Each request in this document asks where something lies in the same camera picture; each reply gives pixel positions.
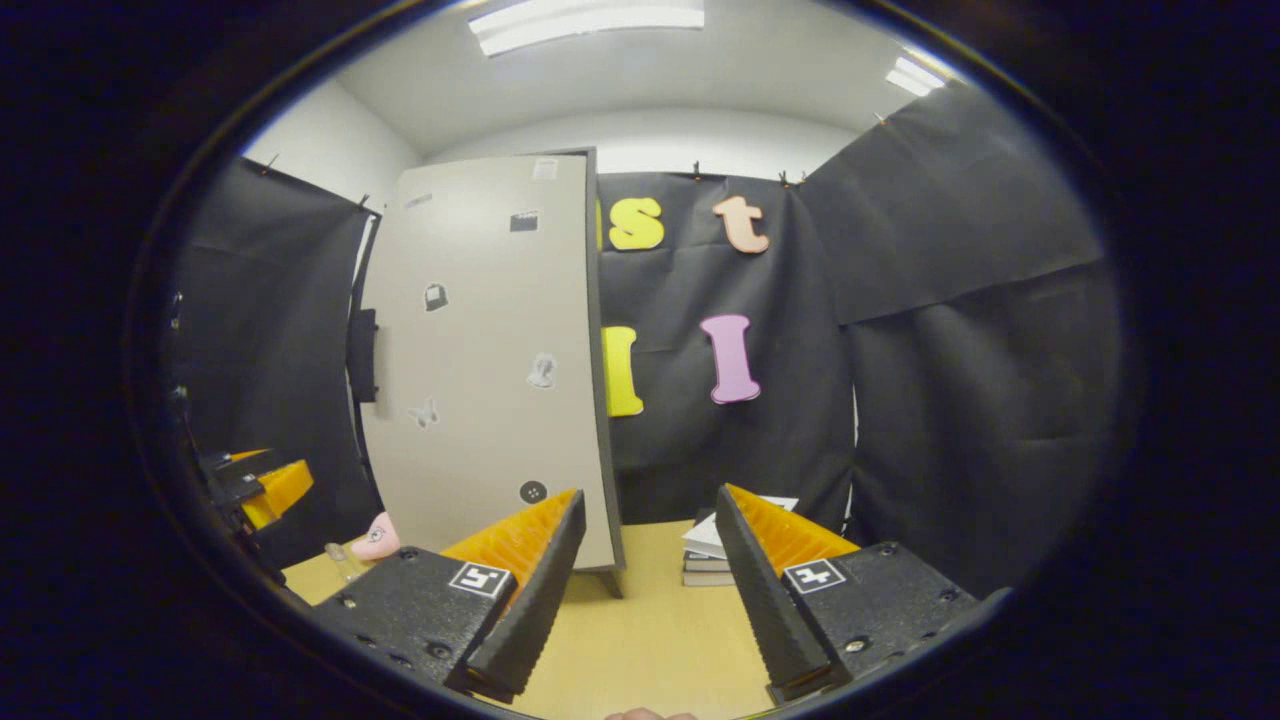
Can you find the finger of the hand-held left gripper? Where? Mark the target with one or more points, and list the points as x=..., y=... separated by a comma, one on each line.
x=250, y=456
x=282, y=490

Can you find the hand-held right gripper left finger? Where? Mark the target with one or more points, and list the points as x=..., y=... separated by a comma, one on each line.
x=540, y=610

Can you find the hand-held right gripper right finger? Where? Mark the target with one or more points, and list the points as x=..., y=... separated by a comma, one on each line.
x=762, y=600

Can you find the clear plastic bottle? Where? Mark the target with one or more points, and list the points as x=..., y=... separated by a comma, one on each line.
x=343, y=562

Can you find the grey cabinet door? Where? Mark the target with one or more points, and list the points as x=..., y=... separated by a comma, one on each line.
x=480, y=450

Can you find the dark grey cabinet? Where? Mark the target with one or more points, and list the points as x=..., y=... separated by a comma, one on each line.
x=603, y=400

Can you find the grey book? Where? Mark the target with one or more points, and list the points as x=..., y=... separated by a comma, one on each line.
x=708, y=579

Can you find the dark book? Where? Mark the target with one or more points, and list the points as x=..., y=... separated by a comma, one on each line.
x=705, y=562

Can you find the white book with portrait cover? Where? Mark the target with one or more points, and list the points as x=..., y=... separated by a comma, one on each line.
x=712, y=535

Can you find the pink plush toy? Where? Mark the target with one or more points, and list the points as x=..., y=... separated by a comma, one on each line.
x=378, y=540

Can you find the black backdrop cloth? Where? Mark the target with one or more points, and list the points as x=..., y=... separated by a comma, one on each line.
x=950, y=400

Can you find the ceiling light panel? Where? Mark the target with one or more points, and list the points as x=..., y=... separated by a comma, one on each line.
x=915, y=73
x=585, y=20

